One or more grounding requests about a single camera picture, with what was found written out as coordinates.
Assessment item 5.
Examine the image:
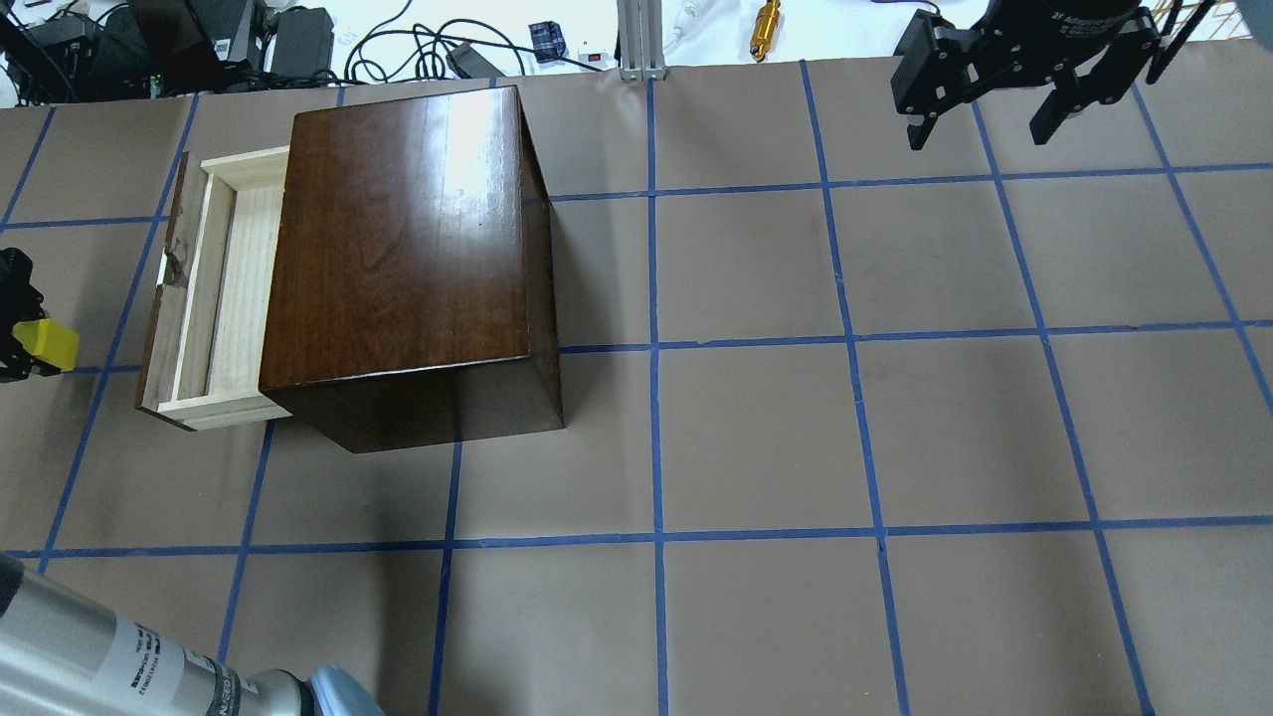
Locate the wooden drawer with white handle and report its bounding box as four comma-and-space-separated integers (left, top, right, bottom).
135, 147, 289, 431

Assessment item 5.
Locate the aluminium frame post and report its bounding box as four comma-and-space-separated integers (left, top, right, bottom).
617, 0, 667, 83

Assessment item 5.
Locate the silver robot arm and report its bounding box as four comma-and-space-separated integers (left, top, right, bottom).
1, 554, 383, 715

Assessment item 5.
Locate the yellow cube block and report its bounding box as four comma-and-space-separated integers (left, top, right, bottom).
11, 319, 81, 376

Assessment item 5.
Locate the dark wooden drawer cabinet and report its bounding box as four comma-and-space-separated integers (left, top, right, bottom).
258, 87, 565, 454

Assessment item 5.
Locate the small blue device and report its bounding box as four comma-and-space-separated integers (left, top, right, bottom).
528, 20, 568, 65

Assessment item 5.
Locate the black laptop power brick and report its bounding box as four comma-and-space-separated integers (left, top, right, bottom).
269, 6, 335, 78

